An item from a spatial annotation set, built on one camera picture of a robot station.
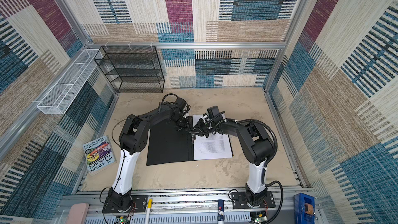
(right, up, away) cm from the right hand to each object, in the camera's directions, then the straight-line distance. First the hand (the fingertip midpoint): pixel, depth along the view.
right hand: (190, 132), depth 90 cm
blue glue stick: (+15, -32, -20) cm, 40 cm away
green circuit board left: (-29, -37, -19) cm, 51 cm away
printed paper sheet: (+15, -8, +2) cm, 17 cm away
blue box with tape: (+50, -29, -24) cm, 63 cm away
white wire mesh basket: (-58, +18, -19) cm, 64 cm away
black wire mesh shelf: (-42, +41, +21) cm, 62 cm away
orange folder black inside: (-14, -8, +4) cm, 17 cm away
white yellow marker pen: (-18, -32, -17) cm, 40 cm away
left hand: (+1, -1, +8) cm, 8 cm away
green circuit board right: (+33, -35, -20) cm, 52 cm away
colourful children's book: (-50, -11, -3) cm, 52 cm away
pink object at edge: (-48, -32, -20) cm, 62 cm away
